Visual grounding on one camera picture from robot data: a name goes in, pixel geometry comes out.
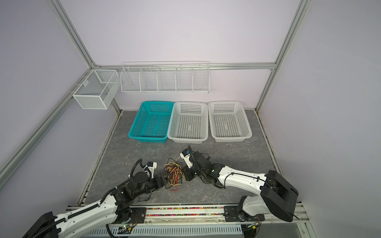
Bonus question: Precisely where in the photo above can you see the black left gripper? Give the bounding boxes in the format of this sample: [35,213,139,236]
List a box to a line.
[134,172,174,198]

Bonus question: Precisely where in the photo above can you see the red yellow black cables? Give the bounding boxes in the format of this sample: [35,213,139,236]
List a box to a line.
[163,158,186,192]

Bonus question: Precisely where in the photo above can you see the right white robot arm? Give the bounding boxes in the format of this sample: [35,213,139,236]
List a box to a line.
[180,147,299,222]

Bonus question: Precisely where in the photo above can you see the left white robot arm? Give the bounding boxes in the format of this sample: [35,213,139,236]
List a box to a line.
[24,159,168,238]

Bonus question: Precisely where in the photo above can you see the white plastic basket middle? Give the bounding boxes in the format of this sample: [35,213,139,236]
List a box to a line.
[167,102,209,144]

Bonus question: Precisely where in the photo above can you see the white plastic basket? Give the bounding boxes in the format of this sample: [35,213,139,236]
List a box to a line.
[208,101,252,142]
[167,102,209,144]

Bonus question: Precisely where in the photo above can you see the teal plastic basket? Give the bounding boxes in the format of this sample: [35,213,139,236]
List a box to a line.
[128,101,174,143]

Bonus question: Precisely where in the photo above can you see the white plastic basket right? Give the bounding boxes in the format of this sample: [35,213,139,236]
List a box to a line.
[208,101,252,142]

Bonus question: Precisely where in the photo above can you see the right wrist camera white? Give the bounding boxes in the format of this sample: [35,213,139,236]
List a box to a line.
[180,149,193,169]

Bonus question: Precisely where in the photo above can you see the white slotted cable duct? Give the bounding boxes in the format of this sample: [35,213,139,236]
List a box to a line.
[83,224,243,238]

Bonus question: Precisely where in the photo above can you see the white wire shelf rack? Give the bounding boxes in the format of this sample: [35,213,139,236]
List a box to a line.
[120,61,210,94]

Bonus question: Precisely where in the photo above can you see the white mesh wall box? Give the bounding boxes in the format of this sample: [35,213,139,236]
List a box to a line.
[73,69,121,110]

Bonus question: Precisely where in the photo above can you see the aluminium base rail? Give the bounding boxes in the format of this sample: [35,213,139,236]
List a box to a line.
[65,202,310,225]

